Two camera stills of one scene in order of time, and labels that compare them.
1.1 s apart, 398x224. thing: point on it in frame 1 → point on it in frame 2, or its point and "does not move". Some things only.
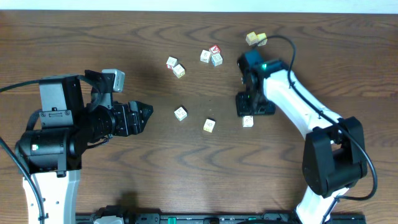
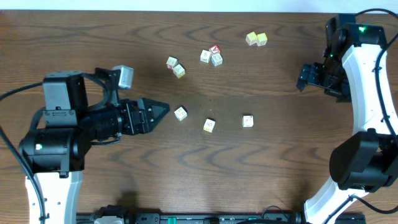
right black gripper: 243,108 → 310,74
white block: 247,121 does not move
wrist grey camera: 119,79 → 126,76
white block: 181,113 does not move
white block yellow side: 179,71 does not move
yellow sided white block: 209,124 does not move
